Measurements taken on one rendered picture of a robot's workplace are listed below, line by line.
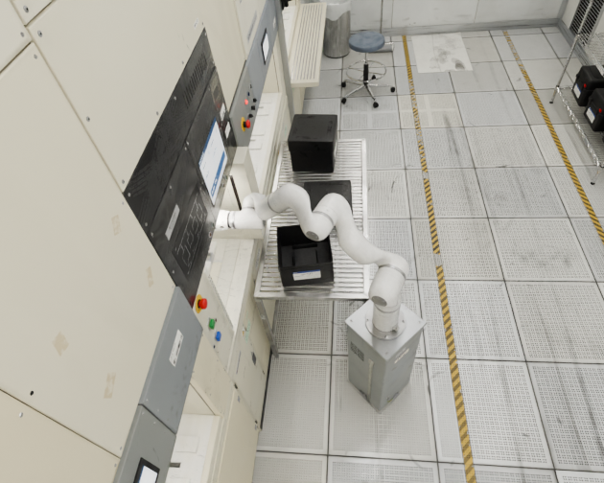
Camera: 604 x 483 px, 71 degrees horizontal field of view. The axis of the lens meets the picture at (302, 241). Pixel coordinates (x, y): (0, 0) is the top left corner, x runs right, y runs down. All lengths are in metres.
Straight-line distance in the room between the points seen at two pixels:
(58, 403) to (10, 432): 0.11
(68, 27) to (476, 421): 2.61
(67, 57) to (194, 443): 1.44
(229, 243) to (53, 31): 1.59
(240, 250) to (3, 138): 1.63
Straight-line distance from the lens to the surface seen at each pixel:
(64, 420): 0.99
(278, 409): 2.79
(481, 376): 2.94
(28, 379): 0.89
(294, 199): 1.64
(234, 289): 2.17
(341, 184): 2.58
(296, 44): 4.14
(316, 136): 2.70
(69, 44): 1.02
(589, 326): 3.34
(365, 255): 1.70
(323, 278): 2.21
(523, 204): 3.89
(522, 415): 2.92
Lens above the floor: 2.62
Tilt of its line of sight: 50 degrees down
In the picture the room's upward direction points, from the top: 9 degrees counter-clockwise
